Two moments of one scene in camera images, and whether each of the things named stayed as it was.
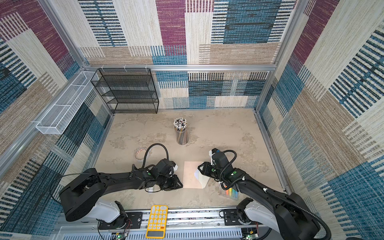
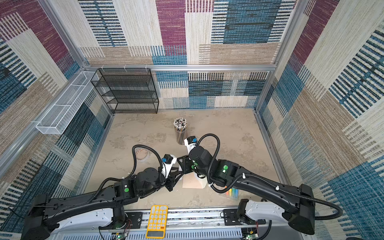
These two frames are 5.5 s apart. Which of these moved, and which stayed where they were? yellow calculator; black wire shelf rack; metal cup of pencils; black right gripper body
Moved: black right gripper body
Stayed: black wire shelf rack; yellow calculator; metal cup of pencils
